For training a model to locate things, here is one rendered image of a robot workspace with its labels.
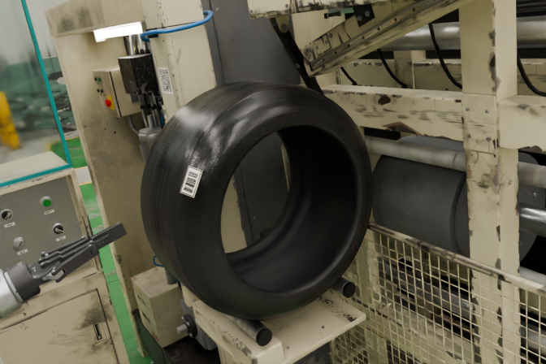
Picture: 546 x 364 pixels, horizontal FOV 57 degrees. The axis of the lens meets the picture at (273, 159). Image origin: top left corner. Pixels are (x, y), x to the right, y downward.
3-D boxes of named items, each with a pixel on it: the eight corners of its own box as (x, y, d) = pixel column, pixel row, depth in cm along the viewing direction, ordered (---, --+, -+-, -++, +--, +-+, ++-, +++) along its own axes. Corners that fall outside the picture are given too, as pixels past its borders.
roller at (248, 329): (197, 279, 150) (210, 277, 153) (195, 293, 151) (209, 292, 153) (258, 331, 121) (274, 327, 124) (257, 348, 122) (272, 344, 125)
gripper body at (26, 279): (7, 279, 95) (54, 253, 99) (2, 263, 102) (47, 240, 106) (25, 309, 98) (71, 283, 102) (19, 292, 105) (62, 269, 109)
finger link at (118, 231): (90, 237, 107) (91, 238, 106) (120, 221, 110) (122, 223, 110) (96, 249, 108) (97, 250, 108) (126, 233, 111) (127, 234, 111)
